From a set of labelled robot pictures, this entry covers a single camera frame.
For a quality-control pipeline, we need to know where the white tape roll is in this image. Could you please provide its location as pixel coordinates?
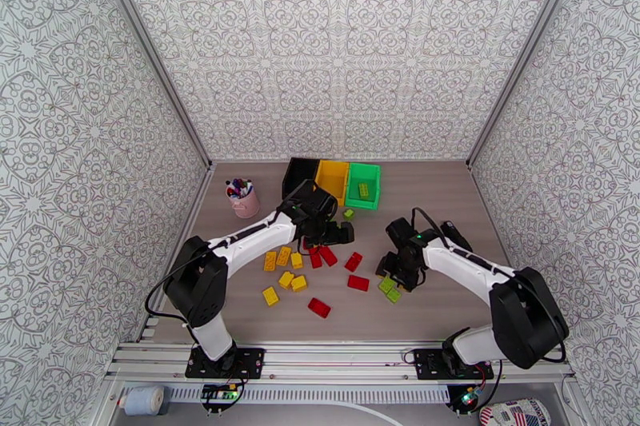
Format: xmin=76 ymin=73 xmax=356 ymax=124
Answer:
xmin=118 ymin=385 xmax=170 ymax=417

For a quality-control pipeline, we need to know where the pink cup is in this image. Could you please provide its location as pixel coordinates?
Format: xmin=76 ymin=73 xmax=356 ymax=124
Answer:
xmin=227 ymin=187 xmax=261 ymax=220

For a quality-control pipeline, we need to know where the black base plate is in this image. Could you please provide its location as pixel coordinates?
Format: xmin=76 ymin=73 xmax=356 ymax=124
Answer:
xmin=414 ymin=348 xmax=495 ymax=382
xmin=185 ymin=347 xmax=266 ymax=380

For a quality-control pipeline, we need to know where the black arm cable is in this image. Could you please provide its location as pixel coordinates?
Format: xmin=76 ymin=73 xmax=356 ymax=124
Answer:
xmin=143 ymin=247 xmax=211 ymax=336
xmin=410 ymin=207 xmax=451 ymax=249

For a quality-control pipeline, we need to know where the flag patterned object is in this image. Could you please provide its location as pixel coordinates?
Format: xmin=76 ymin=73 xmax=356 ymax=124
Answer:
xmin=478 ymin=398 xmax=551 ymax=426

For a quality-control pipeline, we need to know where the yellow plastic bin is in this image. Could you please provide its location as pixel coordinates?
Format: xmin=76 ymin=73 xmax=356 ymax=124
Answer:
xmin=314 ymin=159 xmax=350 ymax=207

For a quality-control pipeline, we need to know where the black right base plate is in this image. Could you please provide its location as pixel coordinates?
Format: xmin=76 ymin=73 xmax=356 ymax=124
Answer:
xmin=414 ymin=348 xmax=495 ymax=382

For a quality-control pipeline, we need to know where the small green circuit board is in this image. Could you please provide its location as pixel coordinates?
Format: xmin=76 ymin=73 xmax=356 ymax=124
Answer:
xmin=457 ymin=387 xmax=483 ymax=408
xmin=201 ymin=383 xmax=238 ymax=403

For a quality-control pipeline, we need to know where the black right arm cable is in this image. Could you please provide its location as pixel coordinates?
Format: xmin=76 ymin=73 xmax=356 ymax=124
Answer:
xmin=410 ymin=207 xmax=451 ymax=249

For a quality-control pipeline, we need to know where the green plastic bin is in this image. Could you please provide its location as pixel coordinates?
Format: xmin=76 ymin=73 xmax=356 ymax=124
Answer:
xmin=343 ymin=161 xmax=382 ymax=212

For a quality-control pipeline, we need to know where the black plastic bin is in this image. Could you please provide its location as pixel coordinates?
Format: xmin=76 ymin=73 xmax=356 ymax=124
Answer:
xmin=281 ymin=157 xmax=322 ymax=201

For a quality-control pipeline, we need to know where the white slotted cable duct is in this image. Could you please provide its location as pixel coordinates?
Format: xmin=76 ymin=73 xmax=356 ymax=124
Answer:
xmin=167 ymin=385 xmax=451 ymax=406

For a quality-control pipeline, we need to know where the aluminium frame post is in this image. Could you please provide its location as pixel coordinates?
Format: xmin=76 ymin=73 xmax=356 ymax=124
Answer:
xmin=85 ymin=0 xmax=214 ymax=171
xmin=467 ymin=0 xmax=589 ymax=171

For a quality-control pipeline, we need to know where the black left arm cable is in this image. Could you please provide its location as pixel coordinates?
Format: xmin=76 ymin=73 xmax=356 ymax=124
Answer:
xmin=143 ymin=247 xmax=211 ymax=336

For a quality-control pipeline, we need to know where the thin black base wire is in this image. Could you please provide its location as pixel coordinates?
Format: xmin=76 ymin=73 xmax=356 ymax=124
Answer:
xmin=202 ymin=376 xmax=250 ymax=415

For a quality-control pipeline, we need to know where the aluminium side rail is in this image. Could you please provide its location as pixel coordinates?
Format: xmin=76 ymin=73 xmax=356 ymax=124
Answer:
xmin=467 ymin=161 xmax=546 ymax=343
xmin=134 ymin=161 xmax=217 ymax=343

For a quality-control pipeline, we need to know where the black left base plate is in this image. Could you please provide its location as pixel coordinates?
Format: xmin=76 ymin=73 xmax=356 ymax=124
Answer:
xmin=185 ymin=347 xmax=266 ymax=380

